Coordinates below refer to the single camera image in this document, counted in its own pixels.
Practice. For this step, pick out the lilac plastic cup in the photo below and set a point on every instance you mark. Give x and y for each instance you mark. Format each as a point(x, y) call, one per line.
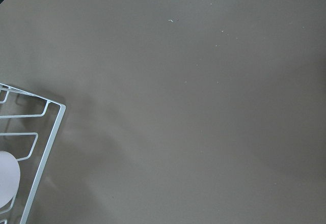
point(10, 177)

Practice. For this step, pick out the white wire cup rack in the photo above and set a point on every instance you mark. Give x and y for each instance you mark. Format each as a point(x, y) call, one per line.
point(29, 124)

